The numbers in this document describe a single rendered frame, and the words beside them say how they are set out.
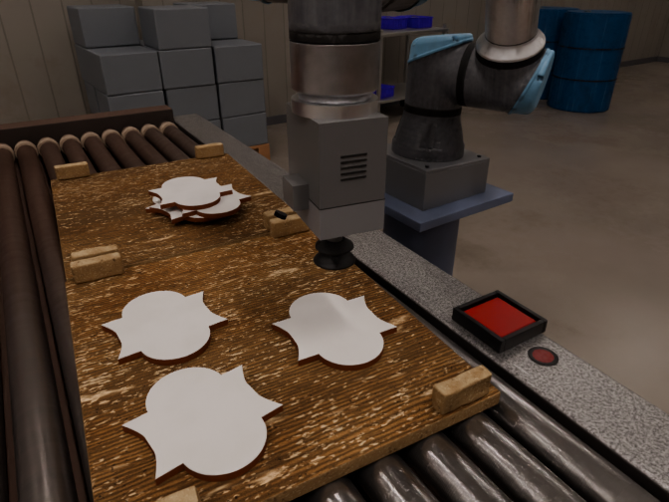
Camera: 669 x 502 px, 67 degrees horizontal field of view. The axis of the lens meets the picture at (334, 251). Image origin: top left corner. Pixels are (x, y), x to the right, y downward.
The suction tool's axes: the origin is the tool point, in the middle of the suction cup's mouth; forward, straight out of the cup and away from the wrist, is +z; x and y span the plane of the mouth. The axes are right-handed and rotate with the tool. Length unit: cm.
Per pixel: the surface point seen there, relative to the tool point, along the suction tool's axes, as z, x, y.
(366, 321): 8.2, 3.5, 0.8
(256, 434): 8.2, -11.9, 11.4
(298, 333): 8.2, -4.1, -0.2
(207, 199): 5.7, -7.0, -34.5
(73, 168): 7, -27, -63
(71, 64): 34, -42, -405
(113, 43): 15, -11, -352
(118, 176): 9, -19, -61
